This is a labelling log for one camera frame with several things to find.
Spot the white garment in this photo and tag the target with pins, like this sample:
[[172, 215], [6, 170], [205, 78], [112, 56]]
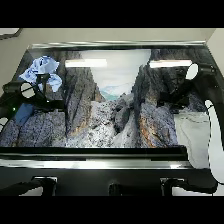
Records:
[[195, 140]]

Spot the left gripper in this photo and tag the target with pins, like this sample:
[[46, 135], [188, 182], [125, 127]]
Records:
[[53, 105]]

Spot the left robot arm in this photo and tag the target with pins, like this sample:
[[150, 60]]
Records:
[[13, 88]]

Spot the blue garment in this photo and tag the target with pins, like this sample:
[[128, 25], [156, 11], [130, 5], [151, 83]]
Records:
[[24, 114]]

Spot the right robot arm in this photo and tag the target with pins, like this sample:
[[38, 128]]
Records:
[[213, 83]]

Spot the light blue shirt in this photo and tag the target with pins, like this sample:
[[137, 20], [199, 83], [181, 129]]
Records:
[[42, 65]]

